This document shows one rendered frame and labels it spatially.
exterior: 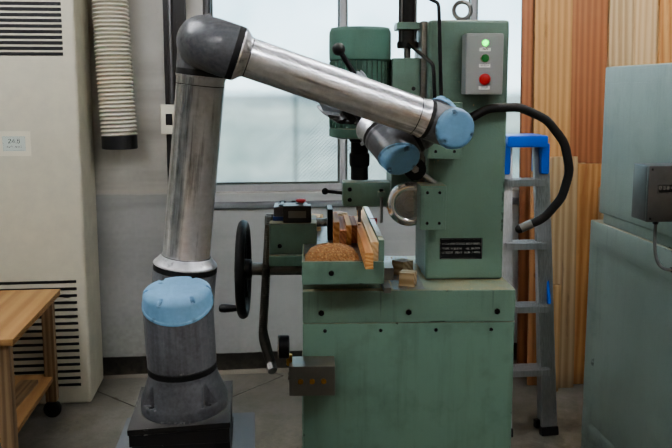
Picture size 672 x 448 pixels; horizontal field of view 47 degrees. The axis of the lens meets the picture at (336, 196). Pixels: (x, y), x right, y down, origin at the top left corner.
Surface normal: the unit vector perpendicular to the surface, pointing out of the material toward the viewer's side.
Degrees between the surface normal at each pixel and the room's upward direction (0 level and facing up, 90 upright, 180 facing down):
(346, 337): 90
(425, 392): 90
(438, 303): 90
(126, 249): 90
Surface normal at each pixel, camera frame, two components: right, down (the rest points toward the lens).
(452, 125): 0.24, 0.21
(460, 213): 0.04, 0.14
